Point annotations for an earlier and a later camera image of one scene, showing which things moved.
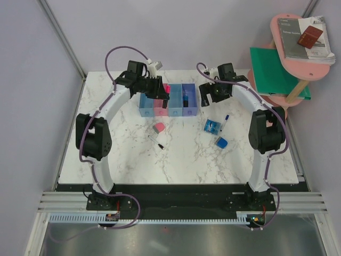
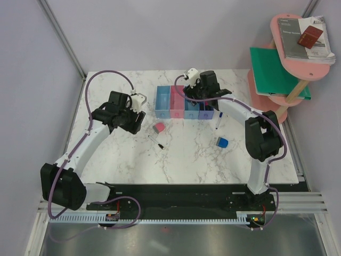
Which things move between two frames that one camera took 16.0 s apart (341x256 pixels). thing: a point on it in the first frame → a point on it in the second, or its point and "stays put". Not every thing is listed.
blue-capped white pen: (225, 121) → (220, 116)
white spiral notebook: (321, 52) stays put
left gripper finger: (163, 89) → (140, 118)
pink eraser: (159, 127) stays put
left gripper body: (151, 87) → (128, 116)
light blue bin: (146, 106) → (162, 102)
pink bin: (159, 111) → (177, 108)
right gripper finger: (204, 89) → (187, 92)
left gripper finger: (165, 97) → (133, 128)
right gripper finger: (217, 97) → (210, 105)
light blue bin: (175, 101) → (191, 111)
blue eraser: (221, 142) stays put
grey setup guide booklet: (290, 32) stays put
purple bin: (189, 103) → (205, 112)
